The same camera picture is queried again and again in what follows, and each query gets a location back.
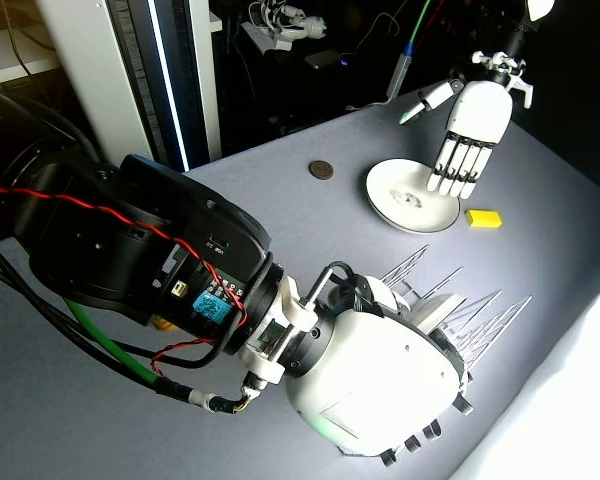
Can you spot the white cabinet with black strip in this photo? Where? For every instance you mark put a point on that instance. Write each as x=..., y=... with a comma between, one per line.
x=90, y=75

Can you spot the yellow block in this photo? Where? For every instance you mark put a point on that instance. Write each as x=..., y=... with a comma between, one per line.
x=484, y=218

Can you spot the grey power bank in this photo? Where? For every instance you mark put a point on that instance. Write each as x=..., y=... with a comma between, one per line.
x=325, y=60

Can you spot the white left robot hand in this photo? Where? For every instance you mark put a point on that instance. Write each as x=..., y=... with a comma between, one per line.
x=480, y=112

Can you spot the spare white robot hand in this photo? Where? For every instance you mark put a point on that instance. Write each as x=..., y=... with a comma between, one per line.
x=290, y=22

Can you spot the orange swirl cookie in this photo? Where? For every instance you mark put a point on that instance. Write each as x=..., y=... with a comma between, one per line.
x=164, y=325

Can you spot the brown round cookie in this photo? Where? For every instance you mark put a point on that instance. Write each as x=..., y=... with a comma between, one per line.
x=321, y=170

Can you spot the grey adapter with blue plug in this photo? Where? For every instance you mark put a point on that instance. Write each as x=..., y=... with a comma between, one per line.
x=399, y=75

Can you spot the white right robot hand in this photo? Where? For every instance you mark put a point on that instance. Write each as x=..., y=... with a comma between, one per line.
x=380, y=380

